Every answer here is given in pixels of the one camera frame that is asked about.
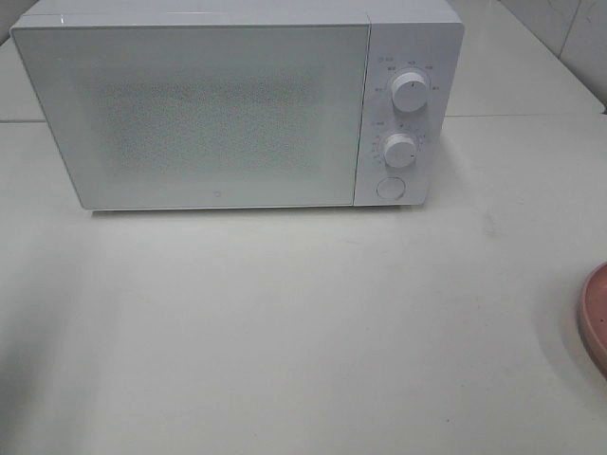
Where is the round white door button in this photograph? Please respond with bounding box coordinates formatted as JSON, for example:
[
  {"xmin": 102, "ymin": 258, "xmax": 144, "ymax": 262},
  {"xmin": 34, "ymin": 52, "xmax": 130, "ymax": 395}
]
[{"xmin": 377, "ymin": 177, "xmax": 406, "ymax": 201}]

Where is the white timer knob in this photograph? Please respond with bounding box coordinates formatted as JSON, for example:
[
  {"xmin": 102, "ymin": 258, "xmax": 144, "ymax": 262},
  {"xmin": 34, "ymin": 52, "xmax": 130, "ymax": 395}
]
[{"xmin": 381, "ymin": 134, "xmax": 417, "ymax": 169}]

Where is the white microwave door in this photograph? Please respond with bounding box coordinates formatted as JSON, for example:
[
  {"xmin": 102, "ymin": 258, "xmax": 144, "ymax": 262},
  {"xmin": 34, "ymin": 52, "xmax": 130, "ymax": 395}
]
[{"xmin": 14, "ymin": 25, "xmax": 368, "ymax": 210}]

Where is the pink round plate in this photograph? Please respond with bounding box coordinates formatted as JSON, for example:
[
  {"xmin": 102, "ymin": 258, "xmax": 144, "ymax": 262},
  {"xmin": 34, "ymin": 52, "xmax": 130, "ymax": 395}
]
[{"xmin": 578, "ymin": 263, "xmax": 606, "ymax": 376}]

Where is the upper white power knob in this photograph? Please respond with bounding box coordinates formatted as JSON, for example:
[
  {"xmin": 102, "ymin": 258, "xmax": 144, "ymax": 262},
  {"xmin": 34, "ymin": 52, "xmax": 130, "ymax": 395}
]
[{"xmin": 389, "ymin": 67, "xmax": 430, "ymax": 114}]

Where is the white microwave oven body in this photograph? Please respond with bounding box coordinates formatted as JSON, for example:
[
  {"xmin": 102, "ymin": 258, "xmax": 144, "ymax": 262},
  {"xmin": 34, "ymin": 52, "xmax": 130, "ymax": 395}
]
[{"xmin": 10, "ymin": 1, "xmax": 465, "ymax": 209}]

